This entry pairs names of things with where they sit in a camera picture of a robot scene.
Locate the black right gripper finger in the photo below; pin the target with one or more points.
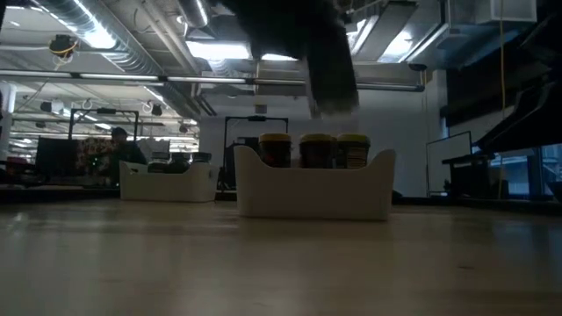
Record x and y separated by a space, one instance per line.
535 127

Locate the yellow lid spice jar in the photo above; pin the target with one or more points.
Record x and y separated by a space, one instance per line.
316 153
275 151
353 153

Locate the green lid spice jar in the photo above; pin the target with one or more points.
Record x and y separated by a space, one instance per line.
202 157

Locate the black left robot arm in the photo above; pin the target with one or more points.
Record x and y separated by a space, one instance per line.
263 22

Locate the window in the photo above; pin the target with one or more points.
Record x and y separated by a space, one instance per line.
546 171

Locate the dark work desk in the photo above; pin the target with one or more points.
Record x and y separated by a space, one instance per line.
470 175

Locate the whiteboard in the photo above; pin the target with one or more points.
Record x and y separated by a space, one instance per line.
448 162

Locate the ceiling light panel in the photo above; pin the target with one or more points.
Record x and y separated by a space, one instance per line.
219 49

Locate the long grey ceiling pipe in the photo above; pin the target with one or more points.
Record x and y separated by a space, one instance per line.
197 80

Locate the white plastic bin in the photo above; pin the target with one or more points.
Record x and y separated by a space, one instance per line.
167 188
316 197

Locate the person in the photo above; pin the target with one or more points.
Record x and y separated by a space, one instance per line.
125 151

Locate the floral patterned panel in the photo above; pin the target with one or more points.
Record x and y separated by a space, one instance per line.
94 149

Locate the black monitor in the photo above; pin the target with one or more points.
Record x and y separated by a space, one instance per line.
55 155

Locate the red object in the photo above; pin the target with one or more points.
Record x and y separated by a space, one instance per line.
17 164

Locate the black metal table frame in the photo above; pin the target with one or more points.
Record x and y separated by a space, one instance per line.
483 204

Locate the black rig frame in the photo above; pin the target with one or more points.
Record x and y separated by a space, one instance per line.
105 111
257 118

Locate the silver ventilation duct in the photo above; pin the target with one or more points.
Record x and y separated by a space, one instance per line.
127 57

